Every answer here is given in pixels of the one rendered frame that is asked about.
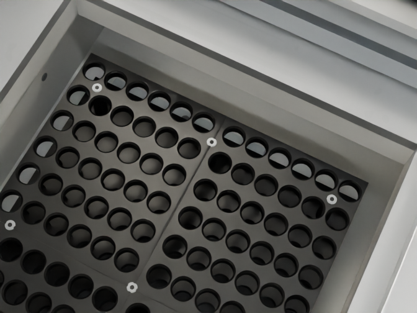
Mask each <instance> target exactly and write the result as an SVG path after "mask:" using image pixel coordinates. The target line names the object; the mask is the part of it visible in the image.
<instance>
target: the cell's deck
mask: <svg viewBox="0 0 417 313"><path fill-rule="evenodd" d="M78 15H81V16H83V17H85V18H87V19H89V20H91V21H94V22H96V23H98V24H100V25H103V26H104V27H107V28H108V29H111V30H113V31H115V32H118V33H120V34H122V35H124V36H126V37H128V38H130V39H132V40H135V41H137V42H139V43H142V44H143V45H146V46H147V47H150V48H152V49H154V50H156V51H159V52H161V53H163V54H165V55H167V56H169V57H171V58H174V59H176V60H178V61H180V62H183V63H185V64H187V65H189V66H191V67H193V68H195V69H197V70H200V71H202V72H204V73H206V74H208V75H210V76H213V77H215V78H217V79H219V80H221V81H224V82H226V83H228V84H230V85H232V86H234V87H236V88H239V89H241V90H243V91H245V92H247V93H250V94H252V95H253V96H256V97H258V98H260V99H263V100H265V101H267V102H269V103H271V104H273V105H275V106H277V107H280V108H282V109H284V110H286V111H289V112H291V113H293V114H295V115H297V116H299V117H301V118H304V119H306V120H308V121H310V122H313V123H314V124H316V125H319V126H321V127H323V128H325V129H328V130H330V131H332V132H334V133H336V134H338V135H340V136H342V137H345V138H347V139H349V140H352V141H353V142H356V143H358V144H360V145H362V146H364V147H366V148H369V149H371V150H373V151H375V152H377V153H379V154H381V155H384V156H386V157H388V158H390V159H393V160H395V161H397V162H399V163H401V164H403V165H404V167H403V169H402V171H401V173H400V176H399V178H398V181H397V183H396V185H395V188H394V190H393V193H392V195H391V196H390V199H389V201H388V204H387V206H386V208H385V211H384V213H383V216H382V218H381V220H380V222H379V225H378V227H377V230H376V231H375V234H374V236H373V239H372V241H371V243H370V245H369V248H368V250H367V253H366V254H365V257H364V259H363V262H362V264H361V267H360V268H359V271H358V273H357V276H356V278H355V280H354V282H353V285H352V287H351V290H350V292H349V294H348V296H347V299H346V301H345V303H344V305H343V308H342V310H341V313H377V310H378V308H379V305H380V303H381V301H382V298H383V295H384V294H385V291H386V288H387V286H388V284H389V281H390V278H391V277H392V274H393V271H394V269H395V267H396V265H397V262H398V259H399V257H400V255H401V252H402V250H403V247H404V245H405V242H406V240H407V238H408V235H409V233H410V230H411V228H412V226H413V223H414V221H415V219H416V216H417V89H416V88H414V87H412V86H410V85H407V84H405V83H402V82H401V81H399V80H397V79H394V78H392V77H389V76H387V75H385V74H383V73H381V72H378V71H376V70H373V69H372V68H369V67H367V66H365V65H362V64H360V63H358V62H356V61H354V60H352V59H349V58H347V57H344V56H342V55H340V54H338V53H336V52H333V51H331V50H329V49H327V48H325V47H322V46H320V45H318V44H315V43H313V42H311V41H309V40H307V39H304V38H302V37H300V36H298V35H295V34H293V33H291V32H289V31H286V30H284V29H281V28H280V27H278V26H275V25H273V24H271V23H268V22H266V21H264V20H262V19H260V18H257V17H255V16H252V15H251V14H248V13H246V12H244V11H241V10H239V9H237V8H235V7H233V6H230V5H228V4H226V3H224V2H221V1H219V0H0V130H1V129H2V127H3V126H4V124H5V123H6V121H7V120H8V118H9V117H10V116H11V114H12V113H13V111H14V109H15V108H16V107H17V105H18V103H19V102H20V100H21V99H22V98H23V96H24V95H25V93H26V92H27V90H28V89H29V88H30V86H31V84H32V83H33V81H34V80H35V78H36V77H37V75H38V74H39V73H40V71H41V69H42V68H43V67H44V65H45V64H46V62H47V61H48V59H49V58H50V56H51V55H52V53H53V52H54V50H55V49H56V47H57V46H58V44H59V43H60V42H61V40H62V38H63V37H64V36H65V34H66V33H67V31H68V29H69V28H70V27H71V25H72V23H73V22H74V20H75V19H76V18H77V16H78Z"/></svg>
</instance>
